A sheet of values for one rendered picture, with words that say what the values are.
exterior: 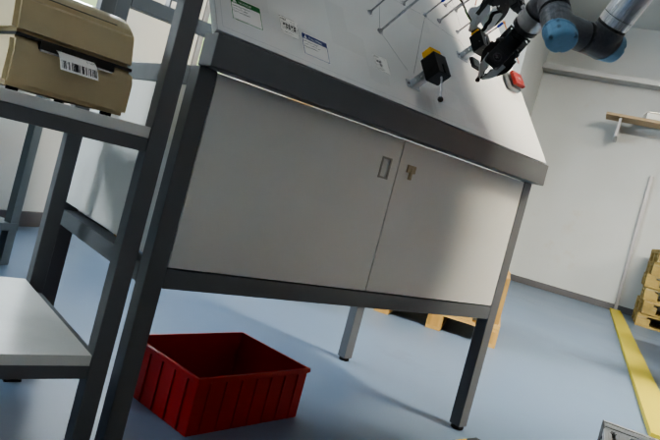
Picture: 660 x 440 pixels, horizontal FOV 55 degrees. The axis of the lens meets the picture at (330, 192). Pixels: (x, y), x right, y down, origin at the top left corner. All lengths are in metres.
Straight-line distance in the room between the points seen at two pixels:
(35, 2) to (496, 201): 1.33
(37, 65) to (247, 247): 0.55
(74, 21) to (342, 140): 0.63
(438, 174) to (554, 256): 6.79
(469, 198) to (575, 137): 6.76
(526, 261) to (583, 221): 0.86
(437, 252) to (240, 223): 0.65
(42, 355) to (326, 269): 0.65
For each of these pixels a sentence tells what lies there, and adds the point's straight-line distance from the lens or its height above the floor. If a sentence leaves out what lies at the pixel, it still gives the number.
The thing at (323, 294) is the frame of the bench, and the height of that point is 0.38.
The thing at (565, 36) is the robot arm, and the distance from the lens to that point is 1.59.
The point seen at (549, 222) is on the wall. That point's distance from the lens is 8.46.
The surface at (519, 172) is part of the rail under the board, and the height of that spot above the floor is 0.81.
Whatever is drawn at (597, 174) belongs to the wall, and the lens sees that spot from 8.49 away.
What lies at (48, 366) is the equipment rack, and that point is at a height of 0.22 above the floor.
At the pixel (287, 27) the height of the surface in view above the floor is 0.94.
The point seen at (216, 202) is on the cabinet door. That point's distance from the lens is 1.30.
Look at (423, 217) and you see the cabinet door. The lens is 1.70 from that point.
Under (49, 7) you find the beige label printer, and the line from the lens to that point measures 1.18.
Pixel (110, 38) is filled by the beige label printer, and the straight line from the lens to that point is 1.21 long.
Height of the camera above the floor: 0.65
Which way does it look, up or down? 1 degrees down
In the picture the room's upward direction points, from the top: 15 degrees clockwise
